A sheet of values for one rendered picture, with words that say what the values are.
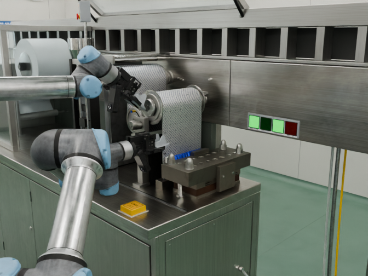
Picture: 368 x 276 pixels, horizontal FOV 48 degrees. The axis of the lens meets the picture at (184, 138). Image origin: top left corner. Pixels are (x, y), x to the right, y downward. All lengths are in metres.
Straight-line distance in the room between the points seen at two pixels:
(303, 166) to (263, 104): 2.77
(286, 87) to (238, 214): 0.58
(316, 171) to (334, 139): 2.81
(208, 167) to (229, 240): 0.35
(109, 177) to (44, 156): 0.41
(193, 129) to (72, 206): 0.91
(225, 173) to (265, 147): 2.98
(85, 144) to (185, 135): 0.74
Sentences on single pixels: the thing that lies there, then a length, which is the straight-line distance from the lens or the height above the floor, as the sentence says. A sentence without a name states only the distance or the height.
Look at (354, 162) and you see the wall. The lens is 4.22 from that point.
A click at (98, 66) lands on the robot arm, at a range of 1.56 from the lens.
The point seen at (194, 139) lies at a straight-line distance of 1.86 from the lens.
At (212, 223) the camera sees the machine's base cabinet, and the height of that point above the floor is 0.81.
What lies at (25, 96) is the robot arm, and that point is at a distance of 1.39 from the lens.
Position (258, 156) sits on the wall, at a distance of 4.78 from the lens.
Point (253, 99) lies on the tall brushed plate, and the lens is 1.78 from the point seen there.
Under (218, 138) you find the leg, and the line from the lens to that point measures 2.20.
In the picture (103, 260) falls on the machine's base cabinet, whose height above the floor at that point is 0.63.
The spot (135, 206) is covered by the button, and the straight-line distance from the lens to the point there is 1.56.
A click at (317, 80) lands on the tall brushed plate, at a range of 1.62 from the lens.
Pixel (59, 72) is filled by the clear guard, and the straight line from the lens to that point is 2.60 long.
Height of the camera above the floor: 1.55
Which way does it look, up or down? 14 degrees down
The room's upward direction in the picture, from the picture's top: straight up
